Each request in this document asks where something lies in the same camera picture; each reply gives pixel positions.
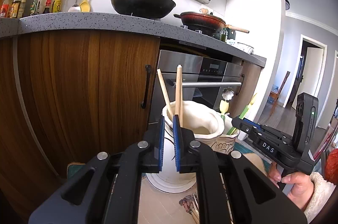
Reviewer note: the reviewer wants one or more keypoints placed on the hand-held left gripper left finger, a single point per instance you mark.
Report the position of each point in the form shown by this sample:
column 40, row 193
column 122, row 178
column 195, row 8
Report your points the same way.
column 161, row 144

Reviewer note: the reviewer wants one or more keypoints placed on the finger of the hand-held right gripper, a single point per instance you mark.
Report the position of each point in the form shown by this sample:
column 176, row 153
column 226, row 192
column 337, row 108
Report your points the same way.
column 244, row 130
column 250, row 122

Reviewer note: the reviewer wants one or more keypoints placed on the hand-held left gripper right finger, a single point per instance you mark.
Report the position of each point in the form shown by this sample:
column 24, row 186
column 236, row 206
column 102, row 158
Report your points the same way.
column 176, row 144

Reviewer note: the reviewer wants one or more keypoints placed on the white floral ceramic utensil holder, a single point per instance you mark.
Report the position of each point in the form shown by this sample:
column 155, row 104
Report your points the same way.
column 200, row 118

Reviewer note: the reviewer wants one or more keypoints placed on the person's right forearm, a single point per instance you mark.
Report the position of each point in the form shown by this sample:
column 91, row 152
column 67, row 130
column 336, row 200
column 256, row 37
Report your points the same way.
column 319, row 195

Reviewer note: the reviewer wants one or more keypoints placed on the person's right hand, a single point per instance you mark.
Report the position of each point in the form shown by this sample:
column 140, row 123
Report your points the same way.
column 299, row 184

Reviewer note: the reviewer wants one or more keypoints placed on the narrow wooden cabinet door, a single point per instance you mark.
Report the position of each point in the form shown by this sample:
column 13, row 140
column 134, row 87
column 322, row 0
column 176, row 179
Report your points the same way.
column 250, row 86

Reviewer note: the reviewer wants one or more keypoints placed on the red knitted cloth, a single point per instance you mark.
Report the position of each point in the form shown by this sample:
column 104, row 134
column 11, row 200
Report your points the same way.
column 331, row 163

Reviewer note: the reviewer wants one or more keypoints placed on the white ceramic drip tray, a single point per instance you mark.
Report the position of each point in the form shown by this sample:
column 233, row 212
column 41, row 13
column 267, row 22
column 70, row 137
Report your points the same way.
column 169, row 187

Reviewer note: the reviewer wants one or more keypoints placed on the wooden dining chair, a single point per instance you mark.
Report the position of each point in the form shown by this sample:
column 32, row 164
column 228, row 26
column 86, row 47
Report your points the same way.
column 281, row 86

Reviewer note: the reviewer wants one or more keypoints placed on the printed quilted table mat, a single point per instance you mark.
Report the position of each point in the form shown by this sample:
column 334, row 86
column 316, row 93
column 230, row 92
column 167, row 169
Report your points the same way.
column 163, row 205

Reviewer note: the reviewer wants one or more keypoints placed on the white cloth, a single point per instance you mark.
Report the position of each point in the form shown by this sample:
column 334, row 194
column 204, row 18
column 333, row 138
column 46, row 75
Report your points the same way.
column 245, row 48

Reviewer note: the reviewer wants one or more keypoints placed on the stainless built-in oven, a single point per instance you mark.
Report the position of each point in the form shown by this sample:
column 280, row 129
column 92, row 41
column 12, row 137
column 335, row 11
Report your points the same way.
column 184, row 65

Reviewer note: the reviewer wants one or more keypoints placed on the white door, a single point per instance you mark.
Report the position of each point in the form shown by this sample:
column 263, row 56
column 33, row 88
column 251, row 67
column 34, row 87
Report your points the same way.
column 315, row 73

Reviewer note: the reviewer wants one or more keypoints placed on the dark green container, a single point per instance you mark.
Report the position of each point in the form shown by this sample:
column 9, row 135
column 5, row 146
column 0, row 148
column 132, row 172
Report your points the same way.
column 231, row 34

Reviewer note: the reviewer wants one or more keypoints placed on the small green glass bottle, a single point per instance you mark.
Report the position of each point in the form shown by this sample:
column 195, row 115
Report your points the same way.
column 224, row 36

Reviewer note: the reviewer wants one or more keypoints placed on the wide wooden cabinet door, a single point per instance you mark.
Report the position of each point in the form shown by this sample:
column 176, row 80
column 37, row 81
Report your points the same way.
column 79, row 81

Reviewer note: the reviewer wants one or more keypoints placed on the red frying pan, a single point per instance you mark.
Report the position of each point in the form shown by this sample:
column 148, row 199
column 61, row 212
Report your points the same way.
column 200, row 19

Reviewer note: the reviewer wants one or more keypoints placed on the wooden heart-shaped board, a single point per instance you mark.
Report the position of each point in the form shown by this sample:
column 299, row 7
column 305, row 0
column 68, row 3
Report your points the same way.
column 203, row 10

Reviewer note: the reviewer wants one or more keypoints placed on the round ceiling lamp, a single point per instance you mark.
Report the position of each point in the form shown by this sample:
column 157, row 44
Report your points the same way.
column 287, row 4

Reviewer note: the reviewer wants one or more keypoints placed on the grey speckled countertop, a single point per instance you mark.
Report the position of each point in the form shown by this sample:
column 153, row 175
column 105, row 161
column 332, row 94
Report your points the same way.
column 79, row 22

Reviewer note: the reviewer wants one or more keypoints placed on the wooden corner cabinet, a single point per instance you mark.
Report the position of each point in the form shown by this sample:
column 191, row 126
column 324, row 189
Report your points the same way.
column 10, row 121

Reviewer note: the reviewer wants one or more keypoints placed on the yellow jar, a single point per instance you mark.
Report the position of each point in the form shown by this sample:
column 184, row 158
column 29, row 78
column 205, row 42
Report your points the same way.
column 57, row 3

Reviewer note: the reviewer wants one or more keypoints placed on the short red-cap bottle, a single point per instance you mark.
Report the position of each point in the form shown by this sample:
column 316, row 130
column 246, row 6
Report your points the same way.
column 47, row 3

